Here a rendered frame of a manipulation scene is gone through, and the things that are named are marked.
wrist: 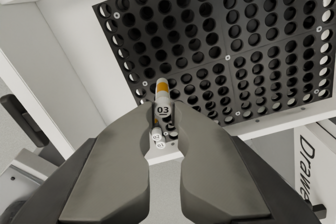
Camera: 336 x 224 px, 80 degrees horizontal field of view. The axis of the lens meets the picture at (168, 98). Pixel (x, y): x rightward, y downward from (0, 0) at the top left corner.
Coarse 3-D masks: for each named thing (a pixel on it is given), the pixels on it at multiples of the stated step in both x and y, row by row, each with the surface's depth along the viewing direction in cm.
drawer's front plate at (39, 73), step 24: (0, 24) 18; (24, 24) 21; (0, 48) 17; (24, 48) 20; (48, 48) 24; (0, 72) 18; (24, 72) 19; (48, 72) 22; (72, 72) 27; (24, 96) 19; (48, 96) 21; (72, 96) 26; (48, 120) 21; (72, 120) 24; (96, 120) 30; (72, 144) 23
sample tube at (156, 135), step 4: (156, 120) 27; (156, 128) 25; (160, 128) 26; (152, 132) 25; (156, 132) 24; (160, 132) 25; (152, 136) 24; (156, 136) 24; (160, 136) 24; (156, 140) 25
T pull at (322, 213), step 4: (308, 200) 33; (308, 204) 32; (320, 204) 34; (312, 208) 34; (316, 208) 33; (320, 208) 33; (324, 208) 33; (316, 212) 33; (320, 212) 33; (324, 212) 33; (320, 216) 34; (324, 216) 34
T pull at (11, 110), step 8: (8, 96) 22; (8, 104) 22; (16, 104) 22; (8, 112) 22; (16, 112) 22; (24, 112) 22; (16, 120) 23; (24, 120) 23; (32, 120) 23; (24, 128) 23; (32, 128) 23; (40, 128) 23; (32, 136) 24; (40, 136) 24; (40, 144) 24
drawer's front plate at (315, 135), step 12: (300, 132) 34; (312, 132) 31; (324, 132) 30; (300, 144) 36; (312, 144) 32; (324, 144) 28; (300, 156) 37; (324, 156) 29; (300, 168) 39; (312, 168) 34; (324, 168) 30; (312, 180) 35; (324, 180) 31; (300, 192) 42; (312, 192) 37; (324, 192) 32; (312, 204) 38; (324, 204) 34
